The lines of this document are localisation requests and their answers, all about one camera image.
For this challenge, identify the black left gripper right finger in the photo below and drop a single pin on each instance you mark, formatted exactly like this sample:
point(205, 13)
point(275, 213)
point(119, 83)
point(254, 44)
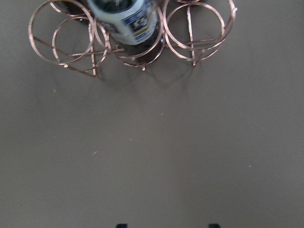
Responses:
point(213, 225)

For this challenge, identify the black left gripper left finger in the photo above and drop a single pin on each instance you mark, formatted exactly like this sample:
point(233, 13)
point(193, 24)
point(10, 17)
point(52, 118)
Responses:
point(122, 225)

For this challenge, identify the bottle lower right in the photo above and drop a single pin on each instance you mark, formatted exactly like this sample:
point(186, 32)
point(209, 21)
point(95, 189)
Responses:
point(130, 22)

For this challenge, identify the copper wire bottle rack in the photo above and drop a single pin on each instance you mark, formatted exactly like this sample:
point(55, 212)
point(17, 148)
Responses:
point(101, 42)

